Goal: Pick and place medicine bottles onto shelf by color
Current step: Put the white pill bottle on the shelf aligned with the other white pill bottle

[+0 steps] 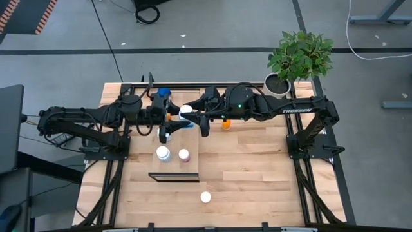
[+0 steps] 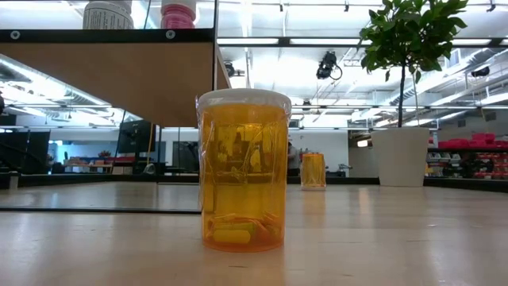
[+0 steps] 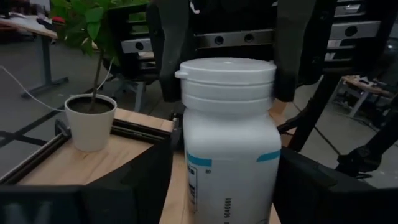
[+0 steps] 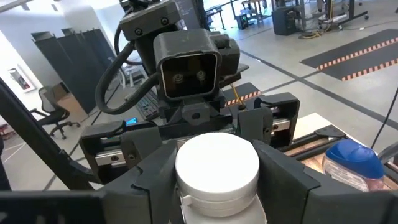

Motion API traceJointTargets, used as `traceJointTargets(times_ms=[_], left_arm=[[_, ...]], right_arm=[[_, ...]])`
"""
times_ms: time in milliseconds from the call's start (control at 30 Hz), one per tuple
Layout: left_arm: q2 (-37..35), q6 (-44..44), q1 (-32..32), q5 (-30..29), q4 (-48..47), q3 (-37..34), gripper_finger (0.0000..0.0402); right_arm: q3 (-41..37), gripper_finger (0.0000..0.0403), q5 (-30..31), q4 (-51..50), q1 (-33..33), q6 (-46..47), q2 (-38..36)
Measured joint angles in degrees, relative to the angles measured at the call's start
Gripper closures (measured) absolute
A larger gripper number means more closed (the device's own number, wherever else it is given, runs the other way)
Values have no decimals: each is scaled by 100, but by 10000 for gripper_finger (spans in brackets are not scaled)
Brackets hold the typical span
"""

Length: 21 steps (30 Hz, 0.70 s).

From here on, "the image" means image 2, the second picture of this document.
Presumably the black hanging ceiling camera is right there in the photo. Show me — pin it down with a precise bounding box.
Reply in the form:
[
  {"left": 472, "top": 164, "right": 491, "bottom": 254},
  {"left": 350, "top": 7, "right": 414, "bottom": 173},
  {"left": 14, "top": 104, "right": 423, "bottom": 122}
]
[{"left": 315, "top": 50, "right": 344, "bottom": 81}]

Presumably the green plant white pot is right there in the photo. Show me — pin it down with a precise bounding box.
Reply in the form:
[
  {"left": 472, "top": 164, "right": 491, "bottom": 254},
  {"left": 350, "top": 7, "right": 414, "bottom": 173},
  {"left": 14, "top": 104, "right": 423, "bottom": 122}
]
[{"left": 358, "top": 0, "right": 470, "bottom": 188}]

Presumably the wooden shelf black frame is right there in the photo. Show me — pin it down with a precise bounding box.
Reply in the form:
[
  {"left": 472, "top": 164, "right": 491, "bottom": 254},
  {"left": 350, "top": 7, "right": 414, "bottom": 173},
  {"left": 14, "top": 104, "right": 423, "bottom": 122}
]
[{"left": 0, "top": 0, "right": 233, "bottom": 215}]

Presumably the black ceiling beam with lights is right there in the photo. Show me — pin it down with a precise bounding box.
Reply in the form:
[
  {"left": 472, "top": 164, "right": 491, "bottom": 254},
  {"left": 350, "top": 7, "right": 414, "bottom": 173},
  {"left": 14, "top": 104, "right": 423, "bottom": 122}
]
[{"left": 216, "top": 35, "right": 508, "bottom": 49}]

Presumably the person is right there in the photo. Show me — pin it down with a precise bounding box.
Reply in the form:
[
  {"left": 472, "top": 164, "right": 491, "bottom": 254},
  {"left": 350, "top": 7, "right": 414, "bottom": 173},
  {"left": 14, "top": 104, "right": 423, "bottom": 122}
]
[{"left": 287, "top": 141, "right": 302, "bottom": 177}]

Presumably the black cabinet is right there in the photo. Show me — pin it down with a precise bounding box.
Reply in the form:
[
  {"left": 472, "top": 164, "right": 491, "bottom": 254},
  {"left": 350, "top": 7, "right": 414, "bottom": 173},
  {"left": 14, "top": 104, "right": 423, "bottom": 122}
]
[{"left": 0, "top": 127, "right": 52, "bottom": 176}]

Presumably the shelf with red bins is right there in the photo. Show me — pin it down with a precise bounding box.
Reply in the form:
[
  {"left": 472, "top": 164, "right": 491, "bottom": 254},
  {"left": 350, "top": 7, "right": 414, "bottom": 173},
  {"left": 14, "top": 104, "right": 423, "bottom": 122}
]
[{"left": 425, "top": 132, "right": 508, "bottom": 180}]

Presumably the black aluminium table frame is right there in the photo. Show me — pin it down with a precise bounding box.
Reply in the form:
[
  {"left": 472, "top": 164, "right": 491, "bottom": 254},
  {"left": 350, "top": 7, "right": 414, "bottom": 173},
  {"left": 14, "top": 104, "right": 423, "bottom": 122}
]
[{"left": 0, "top": 172, "right": 508, "bottom": 195}]

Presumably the pink bottle white cap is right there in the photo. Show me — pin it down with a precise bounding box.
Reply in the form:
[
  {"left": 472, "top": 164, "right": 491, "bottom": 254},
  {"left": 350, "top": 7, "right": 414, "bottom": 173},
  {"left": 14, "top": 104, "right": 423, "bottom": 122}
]
[{"left": 160, "top": 0, "right": 198, "bottom": 30}]

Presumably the white medicine bottle white cap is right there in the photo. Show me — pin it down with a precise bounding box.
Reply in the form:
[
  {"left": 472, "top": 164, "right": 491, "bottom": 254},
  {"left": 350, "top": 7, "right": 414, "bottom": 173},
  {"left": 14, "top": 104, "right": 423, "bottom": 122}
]
[{"left": 82, "top": 0, "right": 136, "bottom": 30}]

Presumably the black computer monitor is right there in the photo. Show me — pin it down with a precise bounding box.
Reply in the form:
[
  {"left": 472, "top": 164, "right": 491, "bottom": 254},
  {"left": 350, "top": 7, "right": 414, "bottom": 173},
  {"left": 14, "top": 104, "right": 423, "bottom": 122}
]
[{"left": 117, "top": 119, "right": 157, "bottom": 155}]

